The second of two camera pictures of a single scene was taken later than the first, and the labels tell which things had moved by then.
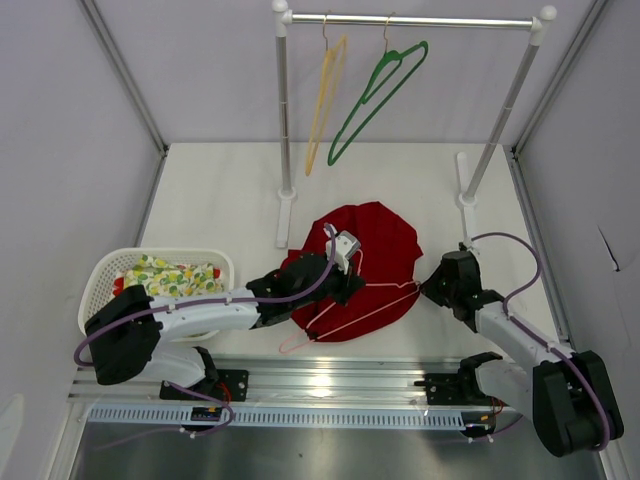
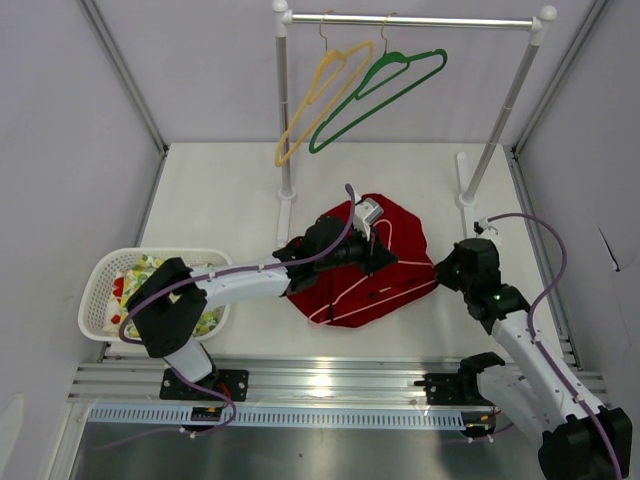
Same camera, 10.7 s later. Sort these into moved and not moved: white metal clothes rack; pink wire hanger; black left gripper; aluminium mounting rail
Moved: black left gripper; pink wire hanger
Not moved: aluminium mounting rail; white metal clothes rack
